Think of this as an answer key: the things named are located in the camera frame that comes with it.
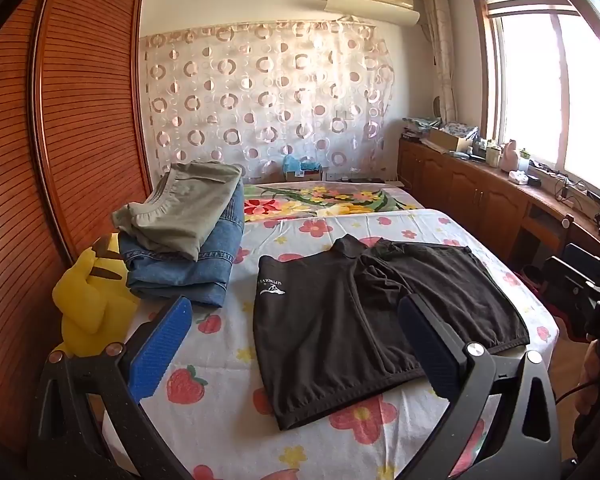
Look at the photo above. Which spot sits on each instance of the wooden slatted wardrobe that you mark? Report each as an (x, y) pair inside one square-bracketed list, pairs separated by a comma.
[(40, 135)]

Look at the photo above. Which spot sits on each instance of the tissue pack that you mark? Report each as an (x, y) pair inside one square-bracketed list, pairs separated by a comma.
[(519, 177)]

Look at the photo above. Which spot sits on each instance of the person's right hand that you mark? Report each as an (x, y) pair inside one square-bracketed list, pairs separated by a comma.
[(592, 367)]

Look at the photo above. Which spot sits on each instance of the beige window curtain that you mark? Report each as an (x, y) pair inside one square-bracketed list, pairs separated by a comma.
[(441, 50)]

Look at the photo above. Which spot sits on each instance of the small printed box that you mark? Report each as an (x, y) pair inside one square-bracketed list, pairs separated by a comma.
[(311, 171)]

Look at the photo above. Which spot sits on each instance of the white power strip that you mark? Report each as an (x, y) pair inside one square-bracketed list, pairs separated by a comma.
[(550, 174)]

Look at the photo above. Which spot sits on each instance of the stack of patterned cloth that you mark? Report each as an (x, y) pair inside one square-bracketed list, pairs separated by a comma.
[(420, 124)]

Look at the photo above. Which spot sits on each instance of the pink kettle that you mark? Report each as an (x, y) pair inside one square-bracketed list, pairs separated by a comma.
[(509, 156)]

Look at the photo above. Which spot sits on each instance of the wooden framed window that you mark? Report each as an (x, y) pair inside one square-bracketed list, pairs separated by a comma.
[(555, 85)]

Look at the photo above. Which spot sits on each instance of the wooden cabinet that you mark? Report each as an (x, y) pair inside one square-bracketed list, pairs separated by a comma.
[(470, 195)]

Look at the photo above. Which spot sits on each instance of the floral blanket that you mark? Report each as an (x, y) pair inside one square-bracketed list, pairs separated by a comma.
[(290, 202)]

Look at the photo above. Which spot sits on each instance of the folded blue jeans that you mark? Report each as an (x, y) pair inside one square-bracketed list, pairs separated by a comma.
[(200, 275)]

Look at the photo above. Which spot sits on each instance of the yellow plush toy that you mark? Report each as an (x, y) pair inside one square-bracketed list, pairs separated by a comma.
[(87, 300)]

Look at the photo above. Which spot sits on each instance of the strawberry print bed sheet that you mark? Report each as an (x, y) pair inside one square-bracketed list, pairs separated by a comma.
[(230, 360)]

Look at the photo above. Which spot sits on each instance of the black pants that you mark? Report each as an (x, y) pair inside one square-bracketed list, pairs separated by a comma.
[(330, 320)]

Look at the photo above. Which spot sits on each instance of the circle pattern sheer curtain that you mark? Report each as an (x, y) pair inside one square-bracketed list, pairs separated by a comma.
[(260, 100)]

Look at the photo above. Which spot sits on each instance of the cardboard box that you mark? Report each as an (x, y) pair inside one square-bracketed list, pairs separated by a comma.
[(447, 141)]

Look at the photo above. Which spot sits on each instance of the folded olive green pants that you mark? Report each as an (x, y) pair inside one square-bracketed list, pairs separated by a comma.
[(190, 205)]

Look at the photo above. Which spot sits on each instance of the blue plastic bag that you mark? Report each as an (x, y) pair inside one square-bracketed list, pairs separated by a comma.
[(291, 165)]

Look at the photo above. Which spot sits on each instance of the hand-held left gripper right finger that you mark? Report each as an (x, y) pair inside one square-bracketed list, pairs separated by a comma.
[(430, 345)]

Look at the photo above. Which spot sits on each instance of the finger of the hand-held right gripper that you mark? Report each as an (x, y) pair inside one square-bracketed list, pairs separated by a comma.
[(575, 295), (580, 270)]

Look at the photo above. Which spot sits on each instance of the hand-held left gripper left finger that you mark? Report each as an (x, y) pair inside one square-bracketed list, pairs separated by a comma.
[(160, 345)]

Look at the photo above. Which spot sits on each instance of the white jar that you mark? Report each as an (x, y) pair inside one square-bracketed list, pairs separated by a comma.
[(492, 155)]

